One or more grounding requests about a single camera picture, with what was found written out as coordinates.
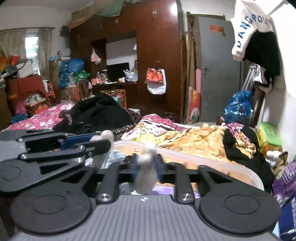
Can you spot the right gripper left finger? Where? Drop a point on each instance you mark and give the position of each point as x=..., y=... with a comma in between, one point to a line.
x=116, y=174

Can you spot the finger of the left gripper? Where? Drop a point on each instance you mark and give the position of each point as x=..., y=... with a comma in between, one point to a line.
x=74, y=141
x=81, y=150

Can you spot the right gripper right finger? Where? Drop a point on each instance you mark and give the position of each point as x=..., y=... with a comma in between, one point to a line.
x=176, y=174

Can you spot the purple tissue pack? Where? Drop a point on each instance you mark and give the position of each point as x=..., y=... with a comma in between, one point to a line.
x=166, y=189

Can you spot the plush doll striped clothes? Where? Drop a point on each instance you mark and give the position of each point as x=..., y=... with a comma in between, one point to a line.
x=147, y=175

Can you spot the white plastic basket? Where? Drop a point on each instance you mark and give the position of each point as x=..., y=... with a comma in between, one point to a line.
x=236, y=171

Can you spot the pink floral bedding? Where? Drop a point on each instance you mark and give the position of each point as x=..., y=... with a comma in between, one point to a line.
x=42, y=121

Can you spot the black clothes pile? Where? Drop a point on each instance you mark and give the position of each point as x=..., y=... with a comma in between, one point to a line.
x=94, y=114

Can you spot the yellow orange blanket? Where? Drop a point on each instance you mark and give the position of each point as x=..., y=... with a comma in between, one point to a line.
x=219, y=143

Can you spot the red cabinet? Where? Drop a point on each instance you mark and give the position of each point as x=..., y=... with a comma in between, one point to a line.
x=19, y=89

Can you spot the red poster bag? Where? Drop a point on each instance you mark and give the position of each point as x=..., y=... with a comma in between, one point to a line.
x=193, y=106

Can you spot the black television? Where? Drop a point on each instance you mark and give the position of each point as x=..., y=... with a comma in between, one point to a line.
x=116, y=71

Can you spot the blue plastic bag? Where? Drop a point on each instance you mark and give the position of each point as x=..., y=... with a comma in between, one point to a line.
x=239, y=109

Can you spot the orange white hanging bag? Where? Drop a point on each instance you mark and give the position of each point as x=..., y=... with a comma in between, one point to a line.
x=156, y=81

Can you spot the green yellow box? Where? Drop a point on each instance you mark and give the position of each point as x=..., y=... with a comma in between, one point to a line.
x=268, y=137

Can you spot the red brown wooden wardrobe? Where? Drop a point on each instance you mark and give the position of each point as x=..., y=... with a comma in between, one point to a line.
x=145, y=35

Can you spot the grey metal door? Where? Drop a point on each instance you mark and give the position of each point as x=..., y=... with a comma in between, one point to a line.
x=220, y=77

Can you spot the window curtain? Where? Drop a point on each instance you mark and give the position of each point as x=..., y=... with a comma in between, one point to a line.
x=44, y=50

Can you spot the purple plastic bag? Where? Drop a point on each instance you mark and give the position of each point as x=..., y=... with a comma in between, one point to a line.
x=284, y=187

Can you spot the blue shopping bag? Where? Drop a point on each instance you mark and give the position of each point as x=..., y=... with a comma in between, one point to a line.
x=287, y=221

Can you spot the black hanging garment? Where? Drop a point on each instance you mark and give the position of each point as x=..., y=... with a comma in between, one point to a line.
x=262, y=50

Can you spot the white hoodie blue letters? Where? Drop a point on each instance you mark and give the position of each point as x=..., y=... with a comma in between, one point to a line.
x=248, y=18

